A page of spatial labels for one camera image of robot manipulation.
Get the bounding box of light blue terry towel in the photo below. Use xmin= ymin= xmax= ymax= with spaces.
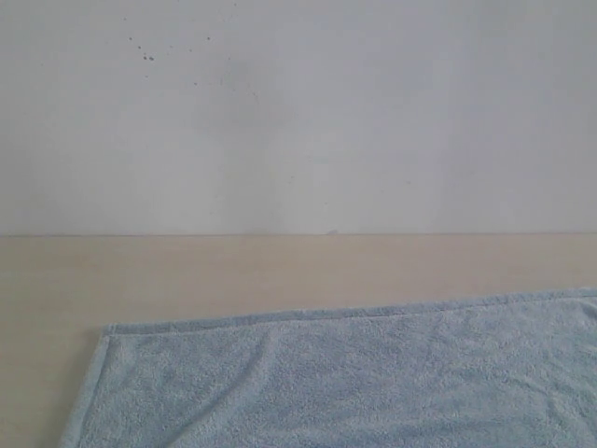
xmin=61 ymin=288 xmax=596 ymax=447

